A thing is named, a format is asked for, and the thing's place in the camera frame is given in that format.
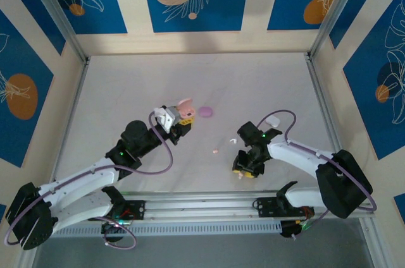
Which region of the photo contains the pink earbud charging case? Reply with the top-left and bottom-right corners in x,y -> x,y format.
176,98 -> 196,119

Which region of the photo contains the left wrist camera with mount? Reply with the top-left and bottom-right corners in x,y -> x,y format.
153,106 -> 182,133

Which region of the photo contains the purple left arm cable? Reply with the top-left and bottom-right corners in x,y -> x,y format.
4,112 -> 174,250

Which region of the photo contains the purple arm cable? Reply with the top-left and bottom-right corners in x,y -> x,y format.
4,112 -> 174,250
255,109 -> 378,240

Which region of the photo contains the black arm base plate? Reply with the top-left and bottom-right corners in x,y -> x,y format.
87,200 -> 146,221
252,197 -> 316,218

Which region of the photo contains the aluminium base rail beam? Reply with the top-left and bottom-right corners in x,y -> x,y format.
27,190 -> 376,223

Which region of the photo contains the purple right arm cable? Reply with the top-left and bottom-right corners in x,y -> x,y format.
255,109 -> 378,240

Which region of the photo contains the aluminium side rail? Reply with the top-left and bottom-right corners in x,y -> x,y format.
46,58 -> 91,199
305,52 -> 355,193

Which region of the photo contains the white slotted cable duct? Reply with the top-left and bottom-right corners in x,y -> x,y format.
40,221 -> 283,238

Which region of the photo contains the aluminium frame post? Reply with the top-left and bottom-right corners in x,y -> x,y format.
23,0 -> 90,64
359,217 -> 382,268
14,223 -> 44,268
307,0 -> 363,59

